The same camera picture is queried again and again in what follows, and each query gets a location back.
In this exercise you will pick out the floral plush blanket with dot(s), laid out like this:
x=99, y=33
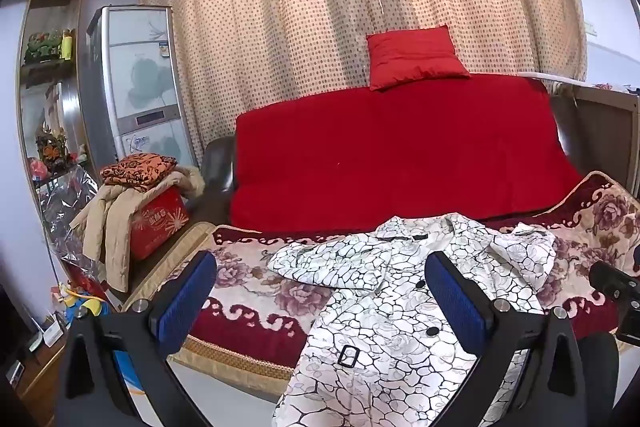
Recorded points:
x=250, y=287

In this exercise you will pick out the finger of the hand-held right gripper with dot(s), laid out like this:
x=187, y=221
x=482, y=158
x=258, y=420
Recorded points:
x=617, y=284

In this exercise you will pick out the clear plastic sheet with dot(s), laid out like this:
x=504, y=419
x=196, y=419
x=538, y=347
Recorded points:
x=65, y=197

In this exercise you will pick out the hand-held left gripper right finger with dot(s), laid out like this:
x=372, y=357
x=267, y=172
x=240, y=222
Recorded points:
x=456, y=303

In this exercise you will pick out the flower decoration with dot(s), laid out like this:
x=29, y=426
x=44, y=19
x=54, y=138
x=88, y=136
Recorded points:
x=51, y=152

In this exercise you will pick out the orange black patterned cloth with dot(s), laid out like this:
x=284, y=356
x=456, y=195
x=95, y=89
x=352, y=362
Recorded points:
x=137, y=169

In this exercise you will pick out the yellow blue toy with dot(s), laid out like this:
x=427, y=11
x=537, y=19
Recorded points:
x=82, y=304

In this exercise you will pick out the standing air conditioner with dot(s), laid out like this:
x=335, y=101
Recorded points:
x=140, y=72

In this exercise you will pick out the white black-patterned coat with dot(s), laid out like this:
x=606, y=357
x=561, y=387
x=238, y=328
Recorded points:
x=390, y=322

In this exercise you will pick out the green figurine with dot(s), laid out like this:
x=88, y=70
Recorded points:
x=42, y=47

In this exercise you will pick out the beige dotted curtain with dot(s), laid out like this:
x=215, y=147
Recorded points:
x=300, y=7

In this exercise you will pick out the yellow bottle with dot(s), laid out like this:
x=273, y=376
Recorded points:
x=67, y=46

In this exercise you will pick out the red pillow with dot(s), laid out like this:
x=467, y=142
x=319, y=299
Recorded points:
x=415, y=57

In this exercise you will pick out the beige padded jacket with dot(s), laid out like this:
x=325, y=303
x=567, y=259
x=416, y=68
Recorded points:
x=107, y=227

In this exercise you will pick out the red sofa cover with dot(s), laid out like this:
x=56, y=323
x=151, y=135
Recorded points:
x=400, y=157

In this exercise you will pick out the red cushion on chair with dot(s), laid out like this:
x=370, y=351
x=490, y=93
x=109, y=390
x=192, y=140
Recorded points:
x=160, y=222

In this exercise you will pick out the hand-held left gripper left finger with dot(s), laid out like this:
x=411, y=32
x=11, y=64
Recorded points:
x=184, y=298

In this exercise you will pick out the white pipe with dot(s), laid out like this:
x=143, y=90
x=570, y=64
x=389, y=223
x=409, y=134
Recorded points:
x=555, y=78

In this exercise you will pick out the brown wooden panel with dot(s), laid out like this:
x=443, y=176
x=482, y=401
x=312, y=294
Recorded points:
x=605, y=132

